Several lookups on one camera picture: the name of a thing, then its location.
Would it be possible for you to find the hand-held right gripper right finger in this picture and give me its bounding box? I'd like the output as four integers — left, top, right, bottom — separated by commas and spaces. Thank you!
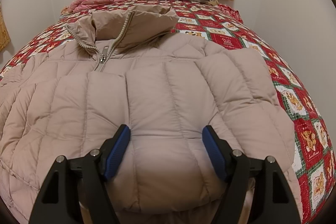
202, 125, 301, 224

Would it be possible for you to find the red patchwork printed bedspread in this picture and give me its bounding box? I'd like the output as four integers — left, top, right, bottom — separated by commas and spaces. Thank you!
0, 0, 336, 224

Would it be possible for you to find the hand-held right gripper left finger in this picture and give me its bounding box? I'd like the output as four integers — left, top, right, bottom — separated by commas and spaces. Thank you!
28, 124, 131, 224

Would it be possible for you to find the red floral cloth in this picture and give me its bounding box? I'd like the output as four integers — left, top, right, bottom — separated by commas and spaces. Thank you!
218, 3, 243, 23

